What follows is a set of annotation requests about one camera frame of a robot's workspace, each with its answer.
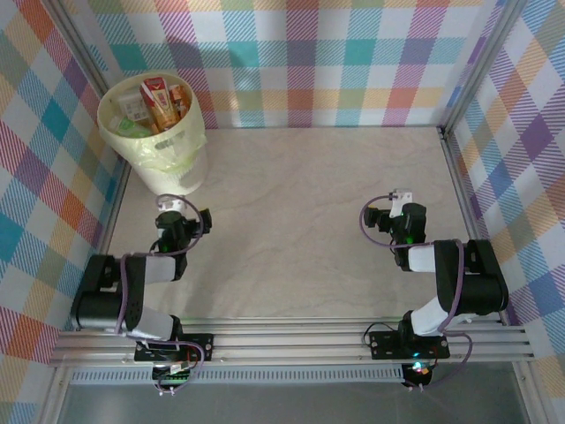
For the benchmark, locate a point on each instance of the light green label bottle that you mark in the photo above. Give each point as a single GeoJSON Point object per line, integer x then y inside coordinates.
{"type": "Point", "coordinates": [130, 128]}

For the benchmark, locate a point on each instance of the red and gold tea bottle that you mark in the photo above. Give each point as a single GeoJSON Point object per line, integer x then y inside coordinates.
{"type": "Point", "coordinates": [156, 101]}

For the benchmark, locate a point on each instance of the brown tea bottle orange label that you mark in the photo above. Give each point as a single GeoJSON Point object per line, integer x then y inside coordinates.
{"type": "Point", "coordinates": [178, 99]}

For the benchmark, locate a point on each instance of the clear square bottle white label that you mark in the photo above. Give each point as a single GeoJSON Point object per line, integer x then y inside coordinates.
{"type": "Point", "coordinates": [132, 106]}

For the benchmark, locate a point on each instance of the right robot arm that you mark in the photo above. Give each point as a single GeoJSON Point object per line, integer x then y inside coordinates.
{"type": "Point", "coordinates": [481, 282]}

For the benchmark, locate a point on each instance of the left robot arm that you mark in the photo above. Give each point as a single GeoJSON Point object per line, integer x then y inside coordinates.
{"type": "Point", "coordinates": [161, 268]}

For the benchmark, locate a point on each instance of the cream plastic waste bin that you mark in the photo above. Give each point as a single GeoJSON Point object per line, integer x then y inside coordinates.
{"type": "Point", "coordinates": [176, 181]}

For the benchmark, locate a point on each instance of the pale yellow-green bin liner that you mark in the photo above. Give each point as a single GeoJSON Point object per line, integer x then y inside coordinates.
{"type": "Point", "coordinates": [176, 146]}

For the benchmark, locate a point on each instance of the black electronics board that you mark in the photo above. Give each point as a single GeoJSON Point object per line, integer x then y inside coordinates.
{"type": "Point", "coordinates": [170, 377]}
{"type": "Point", "coordinates": [419, 373]}

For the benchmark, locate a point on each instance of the aluminium side rail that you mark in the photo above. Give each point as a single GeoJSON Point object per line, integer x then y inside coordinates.
{"type": "Point", "coordinates": [112, 207]}
{"type": "Point", "coordinates": [463, 199]}

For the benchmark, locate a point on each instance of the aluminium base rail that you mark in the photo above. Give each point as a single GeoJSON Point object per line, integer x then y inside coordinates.
{"type": "Point", "coordinates": [287, 344]}

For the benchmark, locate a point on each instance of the aluminium frame post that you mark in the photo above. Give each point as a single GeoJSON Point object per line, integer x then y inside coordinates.
{"type": "Point", "coordinates": [485, 62]}
{"type": "Point", "coordinates": [75, 35]}

